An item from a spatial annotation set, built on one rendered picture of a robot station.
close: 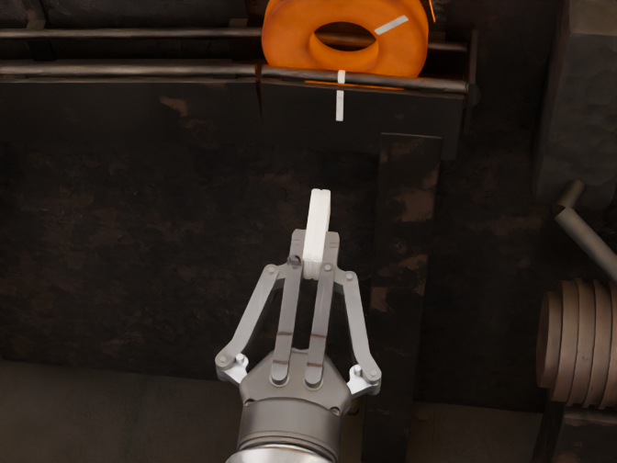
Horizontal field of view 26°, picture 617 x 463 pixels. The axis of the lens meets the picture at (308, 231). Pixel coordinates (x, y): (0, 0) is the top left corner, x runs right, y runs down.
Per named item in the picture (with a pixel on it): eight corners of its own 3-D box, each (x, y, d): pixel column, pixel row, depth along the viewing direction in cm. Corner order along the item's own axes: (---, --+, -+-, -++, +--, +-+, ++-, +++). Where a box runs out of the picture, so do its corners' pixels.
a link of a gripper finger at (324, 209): (311, 260, 105) (320, 261, 105) (321, 188, 109) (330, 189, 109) (311, 280, 108) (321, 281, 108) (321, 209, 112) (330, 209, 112)
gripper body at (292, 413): (231, 479, 101) (248, 371, 106) (343, 491, 100) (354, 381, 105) (225, 437, 95) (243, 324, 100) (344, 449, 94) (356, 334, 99)
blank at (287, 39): (331, 105, 134) (329, 129, 132) (230, 6, 125) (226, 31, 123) (461, 42, 126) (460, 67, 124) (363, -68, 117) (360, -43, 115)
